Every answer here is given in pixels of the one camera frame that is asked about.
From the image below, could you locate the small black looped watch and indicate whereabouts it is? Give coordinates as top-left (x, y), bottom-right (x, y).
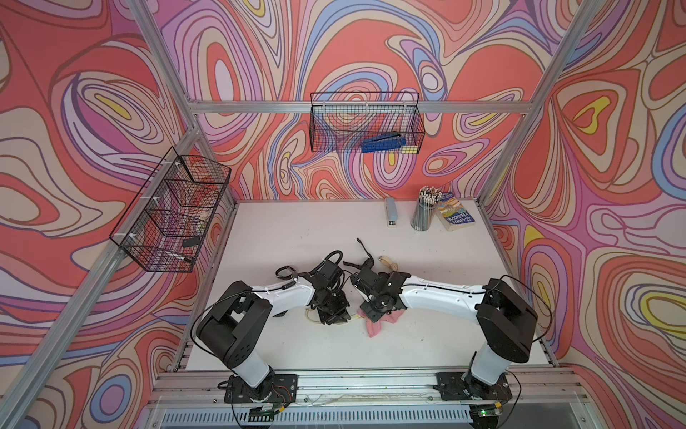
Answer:
top-left (275, 266), bottom-right (298, 280)

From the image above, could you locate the beige looped watch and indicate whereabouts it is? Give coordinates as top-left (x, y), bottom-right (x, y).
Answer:
top-left (305, 307), bottom-right (322, 325)
top-left (379, 256), bottom-right (398, 271)

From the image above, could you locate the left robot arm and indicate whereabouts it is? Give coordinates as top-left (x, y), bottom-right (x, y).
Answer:
top-left (192, 250), bottom-right (350, 393)

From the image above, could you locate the black wire basket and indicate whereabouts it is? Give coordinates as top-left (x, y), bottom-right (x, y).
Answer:
top-left (309, 89), bottom-right (425, 155)
top-left (109, 148), bottom-right (232, 273)

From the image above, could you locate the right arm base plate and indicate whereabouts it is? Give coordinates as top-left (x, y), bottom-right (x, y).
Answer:
top-left (432, 371), bottom-right (513, 403)

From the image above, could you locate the black rugged digital watch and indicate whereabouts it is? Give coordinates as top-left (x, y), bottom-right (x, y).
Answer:
top-left (342, 238), bottom-right (376, 269)

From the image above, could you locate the colourful book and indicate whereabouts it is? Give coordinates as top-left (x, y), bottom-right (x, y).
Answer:
top-left (435, 192), bottom-right (475, 232)

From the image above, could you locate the pink cloth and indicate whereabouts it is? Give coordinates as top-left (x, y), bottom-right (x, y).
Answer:
top-left (357, 309), bottom-right (405, 338)

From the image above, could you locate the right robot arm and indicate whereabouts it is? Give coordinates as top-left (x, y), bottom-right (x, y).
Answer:
top-left (351, 266), bottom-right (539, 386)

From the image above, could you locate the black wire basket back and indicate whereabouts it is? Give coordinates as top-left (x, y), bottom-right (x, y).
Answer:
top-left (309, 89), bottom-right (425, 155)

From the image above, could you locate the blue stapler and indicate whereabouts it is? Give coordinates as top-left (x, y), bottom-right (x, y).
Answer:
top-left (360, 132), bottom-right (407, 153)

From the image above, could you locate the metal pencil cup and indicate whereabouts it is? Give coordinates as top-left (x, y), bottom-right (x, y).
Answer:
top-left (411, 186), bottom-right (442, 232)

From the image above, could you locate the black wire basket left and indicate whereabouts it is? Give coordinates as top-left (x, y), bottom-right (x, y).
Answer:
top-left (109, 148), bottom-right (232, 273)

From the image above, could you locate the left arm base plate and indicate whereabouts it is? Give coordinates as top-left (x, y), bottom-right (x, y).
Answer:
top-left (217, 374), bottom-right (298, 405)

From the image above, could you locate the grey stapler on table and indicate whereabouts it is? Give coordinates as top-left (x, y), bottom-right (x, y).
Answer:
top-left (384, 198), bottom-right (398, 227)

